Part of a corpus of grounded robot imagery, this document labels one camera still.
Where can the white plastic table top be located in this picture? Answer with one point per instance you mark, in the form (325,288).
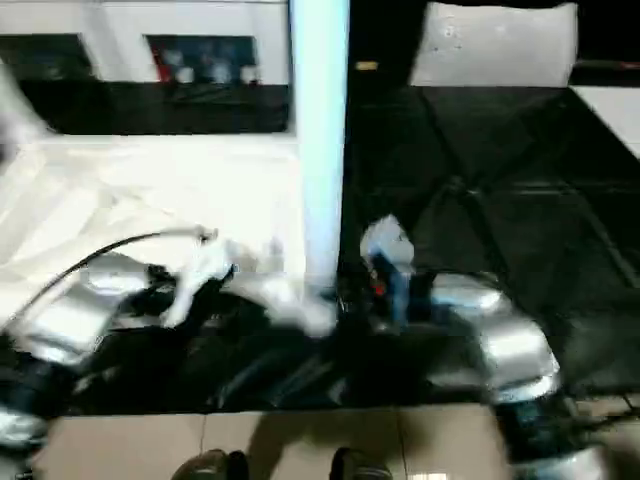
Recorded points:
(150,190)

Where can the white plastic table leg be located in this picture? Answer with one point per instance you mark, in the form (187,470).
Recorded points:
(320,125)
(20,110)

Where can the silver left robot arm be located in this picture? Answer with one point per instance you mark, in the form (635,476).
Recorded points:
(65,315)

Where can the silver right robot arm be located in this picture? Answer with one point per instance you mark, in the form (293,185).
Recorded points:
(505,335)

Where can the black quilted mat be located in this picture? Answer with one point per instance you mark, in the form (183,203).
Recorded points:
(500,200)

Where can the small gold label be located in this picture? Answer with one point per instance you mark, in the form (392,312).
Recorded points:
(366,65)

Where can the black cabinet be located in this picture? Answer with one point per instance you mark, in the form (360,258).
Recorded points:
(380,30)

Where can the pale panel with holes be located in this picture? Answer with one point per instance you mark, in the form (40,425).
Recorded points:
(495,45)

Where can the white sideboard with glass doors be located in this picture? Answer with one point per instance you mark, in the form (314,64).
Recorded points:
(125,17)

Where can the white flat board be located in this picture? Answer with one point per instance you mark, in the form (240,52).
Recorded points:
(610,115)

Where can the black metal bar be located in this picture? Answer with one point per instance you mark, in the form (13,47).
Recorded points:
(607,65)

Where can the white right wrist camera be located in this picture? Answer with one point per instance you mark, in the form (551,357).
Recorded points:
(392,240)

